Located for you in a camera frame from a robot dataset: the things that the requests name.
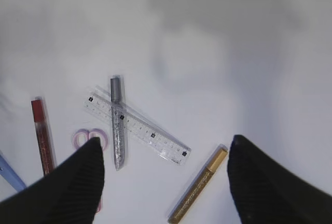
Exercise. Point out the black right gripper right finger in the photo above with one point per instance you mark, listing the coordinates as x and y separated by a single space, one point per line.
263 191

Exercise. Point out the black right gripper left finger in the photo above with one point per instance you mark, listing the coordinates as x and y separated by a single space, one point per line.
69 194

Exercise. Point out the pink scissors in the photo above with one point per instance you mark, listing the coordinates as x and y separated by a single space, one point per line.
81 136

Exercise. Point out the red glitter pen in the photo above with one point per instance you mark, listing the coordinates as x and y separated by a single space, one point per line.
43 135

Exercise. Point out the gold glitter pen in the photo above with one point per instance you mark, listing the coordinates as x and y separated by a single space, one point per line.
198 184

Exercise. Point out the clear plastic ruler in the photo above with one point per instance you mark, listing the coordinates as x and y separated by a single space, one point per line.
98 104

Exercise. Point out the silver glitter pen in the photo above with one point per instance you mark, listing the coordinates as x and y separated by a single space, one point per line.
118 126

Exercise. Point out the blue scissors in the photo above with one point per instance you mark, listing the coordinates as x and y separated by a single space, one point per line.
8 173

